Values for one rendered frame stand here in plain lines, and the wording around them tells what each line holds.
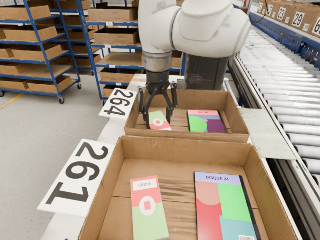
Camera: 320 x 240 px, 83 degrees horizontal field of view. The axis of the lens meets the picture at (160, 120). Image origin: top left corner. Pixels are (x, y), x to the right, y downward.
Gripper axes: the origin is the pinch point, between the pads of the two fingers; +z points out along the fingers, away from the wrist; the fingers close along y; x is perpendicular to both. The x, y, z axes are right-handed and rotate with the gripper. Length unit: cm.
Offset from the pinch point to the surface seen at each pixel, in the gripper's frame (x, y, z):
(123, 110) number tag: 0.1, 12.7, -6.8
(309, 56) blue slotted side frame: -44, -138, 3
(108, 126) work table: -6.2, 18.6, 3.8
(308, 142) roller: 25, -50, 5
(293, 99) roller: -1, -73, 5
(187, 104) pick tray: -7.8, -16.4, 1.1
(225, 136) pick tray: 21.6, -14.5, -5.2
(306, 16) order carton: -73, -156, -21
